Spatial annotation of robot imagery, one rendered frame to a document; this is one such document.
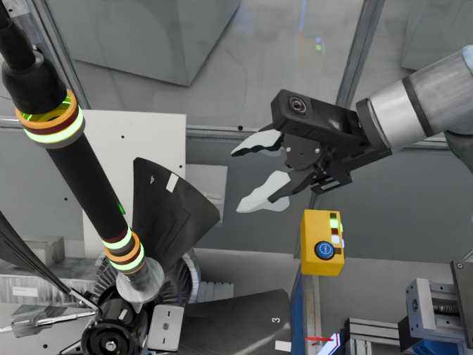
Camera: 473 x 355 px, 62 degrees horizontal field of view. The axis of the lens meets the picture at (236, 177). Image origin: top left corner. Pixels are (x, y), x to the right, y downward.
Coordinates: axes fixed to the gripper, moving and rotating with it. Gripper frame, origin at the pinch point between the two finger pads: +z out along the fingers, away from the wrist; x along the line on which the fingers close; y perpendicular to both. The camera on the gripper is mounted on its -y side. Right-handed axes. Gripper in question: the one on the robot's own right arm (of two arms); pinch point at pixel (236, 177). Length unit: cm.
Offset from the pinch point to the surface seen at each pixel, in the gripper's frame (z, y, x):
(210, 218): 12.0, 8.8, 0.7
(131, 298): 19.0, -1.8, -13.1
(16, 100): -3.2, -31.5, -8.9
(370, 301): 37, 170, 15
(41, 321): 64, 11, -7
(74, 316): 57, 14, -7
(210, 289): 99, 116, 26
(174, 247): 21.0, 9.2, -1.9
